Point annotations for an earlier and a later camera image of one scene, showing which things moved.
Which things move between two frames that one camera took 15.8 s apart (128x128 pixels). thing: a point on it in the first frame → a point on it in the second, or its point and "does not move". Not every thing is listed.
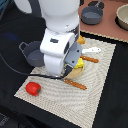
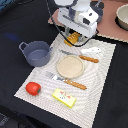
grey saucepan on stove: x=93 y=13 does not move
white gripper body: x=61 y=51 → x=83 y=22
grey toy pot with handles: x=33 y=53 does not move
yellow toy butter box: x=80 y=63 → x=63 y=97
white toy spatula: x=91 y=50 does not move
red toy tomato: x=33 y=88 does not move
